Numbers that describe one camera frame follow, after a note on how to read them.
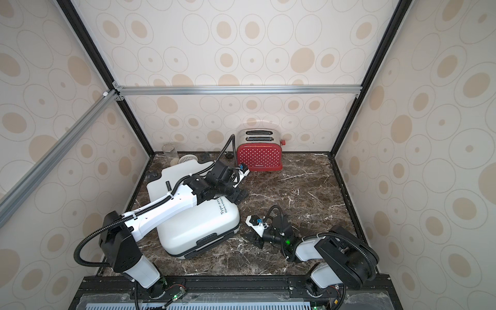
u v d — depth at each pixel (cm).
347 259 44
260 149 100
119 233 42
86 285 75
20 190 53
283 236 65
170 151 103
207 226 71
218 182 61
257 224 70
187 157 113
